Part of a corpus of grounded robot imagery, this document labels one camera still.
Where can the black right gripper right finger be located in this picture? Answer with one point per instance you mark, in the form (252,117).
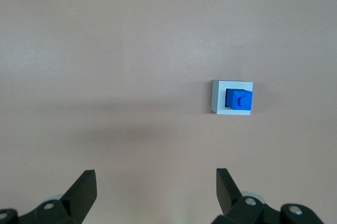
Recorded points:
(229,197)

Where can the small blue cube part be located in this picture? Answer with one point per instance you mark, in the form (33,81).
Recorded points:
(241,100)

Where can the gray square socket base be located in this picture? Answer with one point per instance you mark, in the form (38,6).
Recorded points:
(215,95)

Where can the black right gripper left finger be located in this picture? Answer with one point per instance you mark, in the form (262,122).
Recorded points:
(76,200)

